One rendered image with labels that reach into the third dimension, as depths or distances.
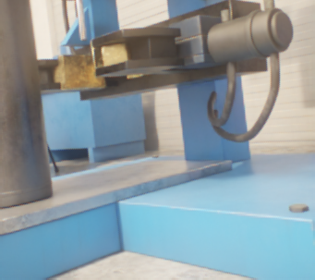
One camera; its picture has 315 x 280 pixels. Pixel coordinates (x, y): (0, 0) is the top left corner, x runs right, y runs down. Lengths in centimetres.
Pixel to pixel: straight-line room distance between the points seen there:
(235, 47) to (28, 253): 66
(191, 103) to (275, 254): 89
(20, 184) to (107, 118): 260
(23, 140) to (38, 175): 9
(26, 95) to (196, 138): 74
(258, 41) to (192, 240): 47
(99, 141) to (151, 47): 253
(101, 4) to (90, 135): 194
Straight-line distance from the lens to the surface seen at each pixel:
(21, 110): 111
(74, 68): 145
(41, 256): 104
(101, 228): 112
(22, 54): 113
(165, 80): 143
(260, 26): 109
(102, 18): 178
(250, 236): 89
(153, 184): 121
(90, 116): 359
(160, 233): 105
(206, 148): 163
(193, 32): 118
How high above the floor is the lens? 32
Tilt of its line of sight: level
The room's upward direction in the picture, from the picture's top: 7 degrees counter-clockwise
